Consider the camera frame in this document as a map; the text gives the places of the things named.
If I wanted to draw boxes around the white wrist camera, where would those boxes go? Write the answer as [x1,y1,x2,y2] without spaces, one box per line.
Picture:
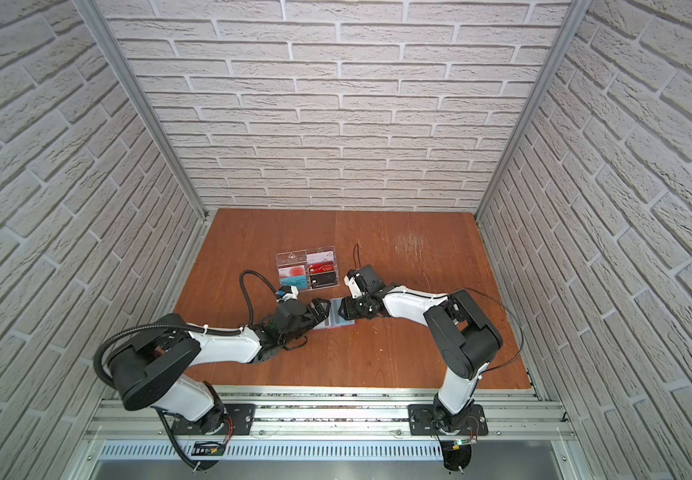
[344,270,364,299]
[277,285,299,303]

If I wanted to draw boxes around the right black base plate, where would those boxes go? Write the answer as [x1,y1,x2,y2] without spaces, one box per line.
[408,404,489,438]

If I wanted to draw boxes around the white VIP card in organizer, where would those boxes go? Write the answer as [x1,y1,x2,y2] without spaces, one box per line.
[306,251,335,265]

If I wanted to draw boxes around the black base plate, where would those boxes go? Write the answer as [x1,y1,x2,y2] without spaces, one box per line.
[408,404,489,438]
[172,403,256,436]

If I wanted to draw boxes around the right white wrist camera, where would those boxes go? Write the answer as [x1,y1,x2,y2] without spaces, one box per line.
[344,270,364,299]

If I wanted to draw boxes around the left black corrugated cable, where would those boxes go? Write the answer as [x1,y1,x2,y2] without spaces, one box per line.
[92,269,279,472]

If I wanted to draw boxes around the red card in organizer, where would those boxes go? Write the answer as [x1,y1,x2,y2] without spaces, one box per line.
[308,262,335,275]

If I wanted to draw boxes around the aluminium mounting rail frame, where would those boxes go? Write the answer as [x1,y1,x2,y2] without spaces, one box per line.
[64,385,591,479]

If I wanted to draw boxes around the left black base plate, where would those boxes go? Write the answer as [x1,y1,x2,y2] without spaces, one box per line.
[172,403,256,436]

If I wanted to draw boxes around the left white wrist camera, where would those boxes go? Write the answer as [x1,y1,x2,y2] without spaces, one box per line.
[277,285,299,303]

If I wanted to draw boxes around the clear acrylic card organizer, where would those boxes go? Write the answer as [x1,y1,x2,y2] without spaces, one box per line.
[276,246,339,291]

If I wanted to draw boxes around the red leather card holder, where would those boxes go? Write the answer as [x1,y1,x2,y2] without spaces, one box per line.
[315,298,356,330]

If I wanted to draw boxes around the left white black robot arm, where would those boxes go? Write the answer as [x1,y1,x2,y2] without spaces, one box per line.
[94,297,331,434]

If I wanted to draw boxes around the black cards in organizer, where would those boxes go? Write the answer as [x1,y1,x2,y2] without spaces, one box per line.
[310,272,338,289]

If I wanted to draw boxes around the teal card in organizer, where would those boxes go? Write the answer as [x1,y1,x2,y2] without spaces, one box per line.
[280,275,309,291]

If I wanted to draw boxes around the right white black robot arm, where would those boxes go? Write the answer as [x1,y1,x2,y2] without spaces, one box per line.
[339,265,503,432]

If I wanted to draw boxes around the white red-dot card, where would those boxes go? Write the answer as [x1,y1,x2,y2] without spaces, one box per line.
[278,265,306,278]

